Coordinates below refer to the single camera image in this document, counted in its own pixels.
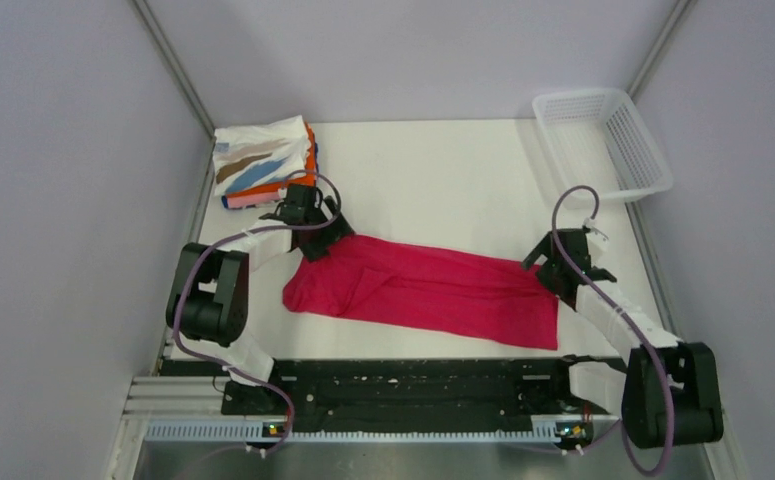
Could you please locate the crimson red t-shirt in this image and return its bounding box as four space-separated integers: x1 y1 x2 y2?
282 234 559 350

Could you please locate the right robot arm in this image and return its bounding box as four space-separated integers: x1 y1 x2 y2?
522 227 725 449

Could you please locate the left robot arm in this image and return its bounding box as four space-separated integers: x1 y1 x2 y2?
166 184 353 421

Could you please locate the orange folded t-shirt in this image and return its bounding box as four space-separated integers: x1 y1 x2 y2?
226 122 317 203

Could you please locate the pink folded t-shirt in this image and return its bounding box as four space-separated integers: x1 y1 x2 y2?
223 188 287 210

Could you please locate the blue folded t-shirt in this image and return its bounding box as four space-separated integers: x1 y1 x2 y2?
228 144 319 195

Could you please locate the white patterned folded t-shirt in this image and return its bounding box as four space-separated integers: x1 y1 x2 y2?
212 116 311 197

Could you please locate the white plastic basket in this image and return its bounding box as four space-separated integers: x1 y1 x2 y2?
532 88 674 204

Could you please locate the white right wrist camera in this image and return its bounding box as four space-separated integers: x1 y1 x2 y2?
583 217 610 257

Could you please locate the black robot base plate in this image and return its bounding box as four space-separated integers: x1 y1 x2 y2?
160 358 610 436

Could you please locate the white slotted cable duct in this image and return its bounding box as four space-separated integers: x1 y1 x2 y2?
143 423 561 445

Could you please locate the aluminium rail frame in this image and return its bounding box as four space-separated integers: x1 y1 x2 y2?
121 376 726 422

